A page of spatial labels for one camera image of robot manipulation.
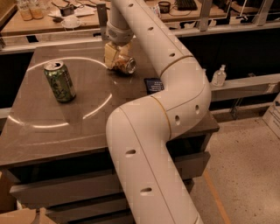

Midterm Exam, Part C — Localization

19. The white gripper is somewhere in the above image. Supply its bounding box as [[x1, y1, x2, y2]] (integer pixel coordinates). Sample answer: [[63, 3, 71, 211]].
[[104, 21, 134, 69]]

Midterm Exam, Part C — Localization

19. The orange soda can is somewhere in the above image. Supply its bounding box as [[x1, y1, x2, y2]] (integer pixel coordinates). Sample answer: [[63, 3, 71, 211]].
[[113, 55, 137, 75]]

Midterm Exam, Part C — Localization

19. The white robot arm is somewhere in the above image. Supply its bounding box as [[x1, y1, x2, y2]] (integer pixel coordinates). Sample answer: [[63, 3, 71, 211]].
[[106, 0, 211, 224]]

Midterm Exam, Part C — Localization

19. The green soda can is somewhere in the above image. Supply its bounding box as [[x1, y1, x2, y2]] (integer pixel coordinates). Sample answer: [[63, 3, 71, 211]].
[[44, 60, 76, 103]]

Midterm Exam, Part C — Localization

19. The patterned paper cup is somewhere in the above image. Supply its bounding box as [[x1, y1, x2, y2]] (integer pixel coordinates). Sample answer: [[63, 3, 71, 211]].
[[151, 5, 161, 18]]

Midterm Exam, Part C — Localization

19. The black device on desk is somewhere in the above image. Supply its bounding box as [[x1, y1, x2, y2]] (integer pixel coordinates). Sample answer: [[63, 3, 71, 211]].
[[59, 5, 74, 17]]

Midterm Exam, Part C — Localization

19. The black keyboard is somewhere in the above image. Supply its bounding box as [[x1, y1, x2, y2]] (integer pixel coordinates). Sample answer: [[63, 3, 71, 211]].
[[175, 0, 198, 11]]

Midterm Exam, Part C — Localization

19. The right jar with orange contents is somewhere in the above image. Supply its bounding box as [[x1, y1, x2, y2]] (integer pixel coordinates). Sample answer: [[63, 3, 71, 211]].
[[28, 0, 44, 19]]

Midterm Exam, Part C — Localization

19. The jar with orange contents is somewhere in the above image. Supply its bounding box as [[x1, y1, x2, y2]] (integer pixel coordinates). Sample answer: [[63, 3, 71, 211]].
[[17, 0, 32, 21], [28, 0, 44, 19]]

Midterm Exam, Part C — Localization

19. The left jar with orange contents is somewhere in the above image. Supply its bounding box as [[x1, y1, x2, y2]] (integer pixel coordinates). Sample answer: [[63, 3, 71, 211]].
[[17, 0, 32, 21]]

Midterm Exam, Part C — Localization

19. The right clear sanitizer bottle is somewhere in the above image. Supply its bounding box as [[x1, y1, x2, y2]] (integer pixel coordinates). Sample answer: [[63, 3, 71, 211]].
[[211, 65, 227, 87]]

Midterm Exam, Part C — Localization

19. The grey drawer cabinet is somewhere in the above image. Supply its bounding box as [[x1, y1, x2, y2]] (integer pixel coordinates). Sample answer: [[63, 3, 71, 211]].
[[0, 36, 221, 224]]

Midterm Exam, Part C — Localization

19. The metal railing post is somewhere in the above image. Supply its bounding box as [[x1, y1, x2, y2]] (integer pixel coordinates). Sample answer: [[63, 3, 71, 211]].
[[96, 3, 108, 40]]

